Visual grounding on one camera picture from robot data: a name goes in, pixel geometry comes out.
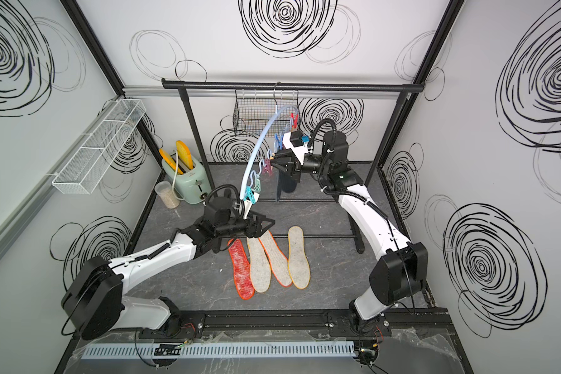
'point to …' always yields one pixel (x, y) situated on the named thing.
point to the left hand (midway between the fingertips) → (269, 220)
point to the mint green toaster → (192, 186)
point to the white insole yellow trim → (298, 263)
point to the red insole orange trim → (242, 270)
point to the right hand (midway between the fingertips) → (270, 160)
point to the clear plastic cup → (167, 194)
